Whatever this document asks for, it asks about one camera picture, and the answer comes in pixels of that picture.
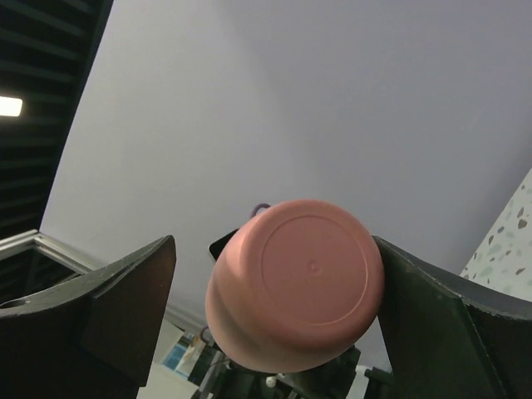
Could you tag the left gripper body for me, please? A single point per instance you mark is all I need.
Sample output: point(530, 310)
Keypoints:
point(343, 377)

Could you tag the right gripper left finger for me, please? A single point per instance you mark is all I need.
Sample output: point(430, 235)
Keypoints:
point(93, 336)

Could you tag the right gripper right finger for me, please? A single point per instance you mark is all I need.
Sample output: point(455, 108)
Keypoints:
point(448, 337)

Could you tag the red plastic cup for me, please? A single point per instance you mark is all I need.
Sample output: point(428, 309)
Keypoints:
point(296, 286)

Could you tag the aluminium frame rail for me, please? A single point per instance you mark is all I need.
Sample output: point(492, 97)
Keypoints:
point(32, 261)

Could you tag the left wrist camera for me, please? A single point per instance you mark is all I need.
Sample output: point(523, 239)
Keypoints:
point(216, 248)

